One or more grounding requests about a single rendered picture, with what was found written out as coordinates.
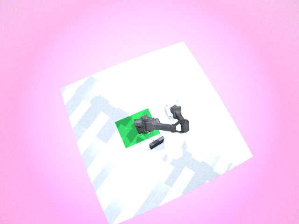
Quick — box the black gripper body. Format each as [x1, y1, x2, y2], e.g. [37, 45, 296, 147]
[136, 118, 160, 134]

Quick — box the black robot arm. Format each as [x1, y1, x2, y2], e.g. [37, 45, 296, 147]
[134, 105, 190, 133]

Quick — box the green circuit board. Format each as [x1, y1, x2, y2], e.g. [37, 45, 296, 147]
[115, 108, 160, 148]

